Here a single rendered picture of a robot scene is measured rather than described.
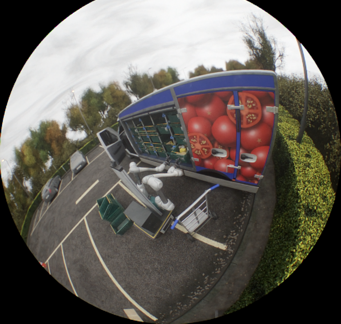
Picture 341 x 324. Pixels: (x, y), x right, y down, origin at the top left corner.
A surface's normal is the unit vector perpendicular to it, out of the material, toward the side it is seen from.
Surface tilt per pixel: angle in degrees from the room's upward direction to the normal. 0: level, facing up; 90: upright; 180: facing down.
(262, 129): 90
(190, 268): 0
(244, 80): 90
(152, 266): 0
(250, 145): 90
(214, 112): 90
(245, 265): 7
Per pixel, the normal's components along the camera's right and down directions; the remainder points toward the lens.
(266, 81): -0.58, 0.60
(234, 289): -0.40, -0.79
